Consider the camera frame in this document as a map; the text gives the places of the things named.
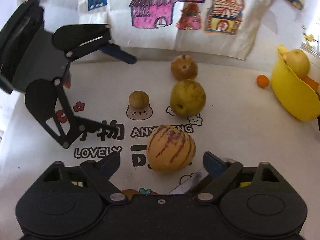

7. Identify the small brown longan fruit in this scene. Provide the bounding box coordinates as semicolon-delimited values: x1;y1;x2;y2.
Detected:
129;90;150;108

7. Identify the striped pepino melon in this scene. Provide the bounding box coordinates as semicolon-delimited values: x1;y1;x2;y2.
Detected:
146;125;196;173

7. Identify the striped round melon back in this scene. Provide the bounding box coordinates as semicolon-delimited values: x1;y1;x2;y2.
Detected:
170;55;198;81

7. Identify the yellow-green pear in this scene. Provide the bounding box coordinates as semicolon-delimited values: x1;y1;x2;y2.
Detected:
170;80;206;118

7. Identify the metal baking tray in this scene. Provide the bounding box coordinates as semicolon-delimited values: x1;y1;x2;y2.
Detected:
166;157;234;196

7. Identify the white printed table cloth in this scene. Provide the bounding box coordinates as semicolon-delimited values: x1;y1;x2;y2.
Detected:
1;62;319;199

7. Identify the small tangerine near bowl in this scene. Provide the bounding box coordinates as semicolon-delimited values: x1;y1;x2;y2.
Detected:
256;75;269;88

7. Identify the yellow plastic bowl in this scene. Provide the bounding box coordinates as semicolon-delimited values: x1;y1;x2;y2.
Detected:
271;45;319;121

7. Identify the houses drawing paper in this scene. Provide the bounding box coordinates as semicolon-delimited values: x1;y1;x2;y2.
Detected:
78;0;272;60

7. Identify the orange fruit in bowl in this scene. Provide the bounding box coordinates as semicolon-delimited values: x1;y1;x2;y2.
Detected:
302;76;319;93

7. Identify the yellow pear in bowl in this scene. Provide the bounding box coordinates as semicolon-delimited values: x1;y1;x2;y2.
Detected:
283;49;310;78

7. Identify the yellow flower twig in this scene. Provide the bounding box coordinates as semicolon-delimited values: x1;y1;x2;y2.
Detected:
301;25;316;47

